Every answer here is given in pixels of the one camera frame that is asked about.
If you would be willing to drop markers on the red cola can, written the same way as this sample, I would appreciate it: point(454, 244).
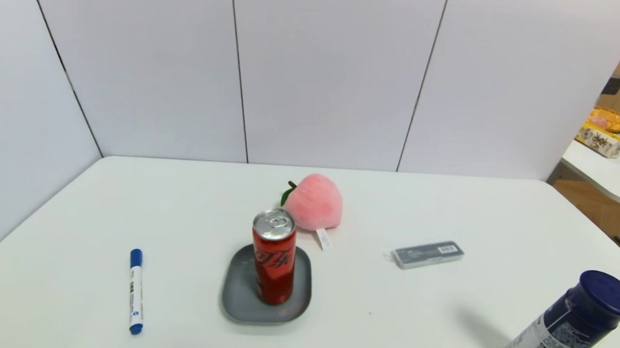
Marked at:
point(273, 258)

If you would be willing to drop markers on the blue white marker pen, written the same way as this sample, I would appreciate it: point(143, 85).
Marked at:
point(136, 292)

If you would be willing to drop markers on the patterned cardboard box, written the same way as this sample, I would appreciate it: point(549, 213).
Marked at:
point(600, 140)

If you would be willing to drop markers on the grey square dish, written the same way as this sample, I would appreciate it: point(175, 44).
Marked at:
point(238, 298)

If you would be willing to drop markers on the white side table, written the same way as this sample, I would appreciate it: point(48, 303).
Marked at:
point(611, 172)

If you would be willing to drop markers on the pink plush peach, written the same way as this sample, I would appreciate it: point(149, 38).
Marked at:
point(316, 201)

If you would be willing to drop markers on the dark grey panel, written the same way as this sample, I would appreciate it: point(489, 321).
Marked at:
point(613, 85)

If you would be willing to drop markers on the grey plastic case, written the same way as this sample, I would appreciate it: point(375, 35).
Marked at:
point(429, 254)

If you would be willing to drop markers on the dark blue canister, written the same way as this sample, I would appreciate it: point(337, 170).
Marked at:
point(570, 325)

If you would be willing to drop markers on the woven orange basket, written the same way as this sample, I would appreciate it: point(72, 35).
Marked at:
point(609, 118)

